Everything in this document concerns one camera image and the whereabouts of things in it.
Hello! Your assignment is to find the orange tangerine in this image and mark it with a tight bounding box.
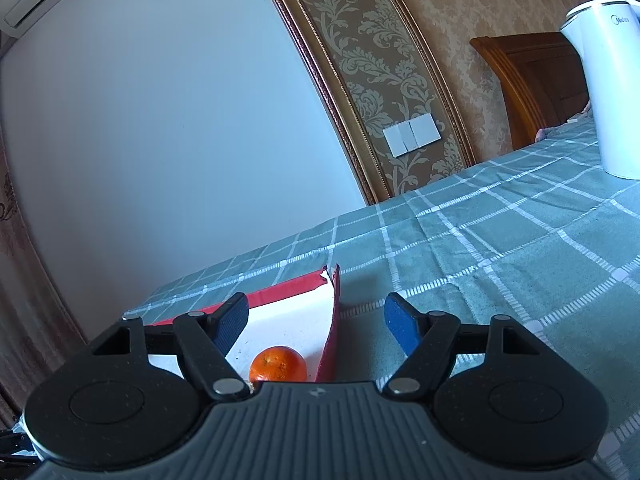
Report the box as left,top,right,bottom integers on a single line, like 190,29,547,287
248,345,308,387

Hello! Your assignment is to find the wooden headboard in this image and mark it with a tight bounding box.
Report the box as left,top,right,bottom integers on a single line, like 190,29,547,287
469,32,594,152

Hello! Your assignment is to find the green checked tablecloth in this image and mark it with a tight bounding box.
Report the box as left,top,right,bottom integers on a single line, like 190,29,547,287
122,114,640,480

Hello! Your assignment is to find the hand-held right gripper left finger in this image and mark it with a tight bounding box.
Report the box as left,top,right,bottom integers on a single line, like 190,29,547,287
91,292,252,404

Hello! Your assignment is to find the white electric kettle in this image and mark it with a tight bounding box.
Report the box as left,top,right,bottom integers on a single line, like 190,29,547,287
559,0,640,180

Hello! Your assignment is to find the red cardboard box tray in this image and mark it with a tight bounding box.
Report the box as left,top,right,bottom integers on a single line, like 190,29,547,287
122,263,347,387

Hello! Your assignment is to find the white wall switch panel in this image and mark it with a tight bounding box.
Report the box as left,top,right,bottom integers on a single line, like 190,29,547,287
382,112,442,159

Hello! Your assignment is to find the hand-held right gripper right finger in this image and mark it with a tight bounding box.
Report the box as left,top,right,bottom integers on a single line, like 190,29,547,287
382,292,544,402

